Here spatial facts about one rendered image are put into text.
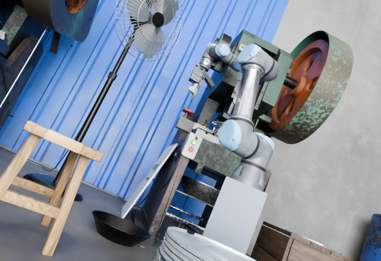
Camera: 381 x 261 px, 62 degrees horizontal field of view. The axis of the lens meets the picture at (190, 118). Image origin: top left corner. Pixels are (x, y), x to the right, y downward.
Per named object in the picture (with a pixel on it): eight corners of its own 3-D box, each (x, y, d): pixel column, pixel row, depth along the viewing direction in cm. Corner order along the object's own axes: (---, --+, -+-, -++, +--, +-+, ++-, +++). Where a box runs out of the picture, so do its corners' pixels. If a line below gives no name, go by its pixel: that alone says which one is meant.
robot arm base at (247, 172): (264, 192, 128) (272, 169, 130) (229, 177, 131) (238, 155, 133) (259, 193, 142) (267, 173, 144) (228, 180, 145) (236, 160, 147)
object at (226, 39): (229, 64, 211) (241, 36, 216) (214, 56, 210) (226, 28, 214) (219, 73, 233) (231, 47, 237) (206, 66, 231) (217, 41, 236)
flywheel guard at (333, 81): (329, 140, 182) (369, 23, 199) (287, 120, 179) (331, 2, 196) (258, 148, 282) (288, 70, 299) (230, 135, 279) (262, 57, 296)
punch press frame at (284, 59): (232, 244, 179) (308, 45, 207) (164, 215, 174) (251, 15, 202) (200, 220, 255) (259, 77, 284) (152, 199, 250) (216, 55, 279)
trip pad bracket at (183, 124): (182, 151, 180) (196, 121, 184) (167, 144, 179) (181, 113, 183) (181, 151, 186) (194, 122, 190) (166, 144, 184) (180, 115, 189)
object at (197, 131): (257, 166, 199) (260, 157, 200) (193, 136, 193) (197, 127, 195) (240, 165, 228) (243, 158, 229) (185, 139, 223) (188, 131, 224)
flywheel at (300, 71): (292, 92, 282) (285, 158, 237) (272, 81, 279) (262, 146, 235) (353, 33, 225) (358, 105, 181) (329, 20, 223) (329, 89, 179)
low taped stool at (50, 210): (52, 259, 91) (105, 153, 98) (-38, 234, 82) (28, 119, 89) (47, 224, 122) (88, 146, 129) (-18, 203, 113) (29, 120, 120)
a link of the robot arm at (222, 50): (236, 50, 185) (225, 53, 195) (223, 40, 180) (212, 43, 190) (231, 62, 184) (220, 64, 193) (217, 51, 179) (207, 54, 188)
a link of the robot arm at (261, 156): (272, 172, 136) (282, 143, 139) (251, 160, 130) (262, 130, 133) (253, 168, 147) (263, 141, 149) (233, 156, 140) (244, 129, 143)
